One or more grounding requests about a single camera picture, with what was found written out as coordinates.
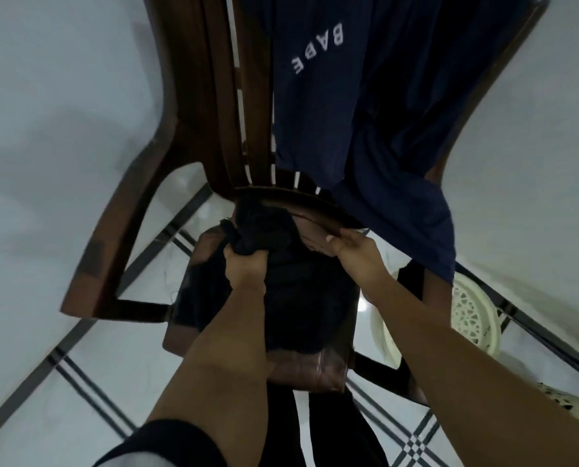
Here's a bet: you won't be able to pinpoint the person's right hand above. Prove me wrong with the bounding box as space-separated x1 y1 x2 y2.
326 229 393 306

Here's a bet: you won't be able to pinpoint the person's left hand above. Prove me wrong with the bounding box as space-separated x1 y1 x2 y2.
223 243 272 294

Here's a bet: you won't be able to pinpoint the black cloth garment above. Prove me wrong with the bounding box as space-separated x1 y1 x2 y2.
172 193 359 356

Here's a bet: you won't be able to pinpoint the person's left forearm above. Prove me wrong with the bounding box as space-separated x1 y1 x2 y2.
142 286 277 467

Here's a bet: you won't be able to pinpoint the person's right forearm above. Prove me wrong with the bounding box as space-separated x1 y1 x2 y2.
363 279 579 467

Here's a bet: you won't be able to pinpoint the navy blue printed t-shirt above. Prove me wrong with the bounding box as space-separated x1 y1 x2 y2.
230 0 549 283

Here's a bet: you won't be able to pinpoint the brown plastic chair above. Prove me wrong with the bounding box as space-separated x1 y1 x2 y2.
60 0 549 409

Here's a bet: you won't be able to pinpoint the person's black trousers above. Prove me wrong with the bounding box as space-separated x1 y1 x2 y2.
257 383 390 467

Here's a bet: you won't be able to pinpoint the person's black sleeve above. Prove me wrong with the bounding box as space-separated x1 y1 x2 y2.
92 418 230 467

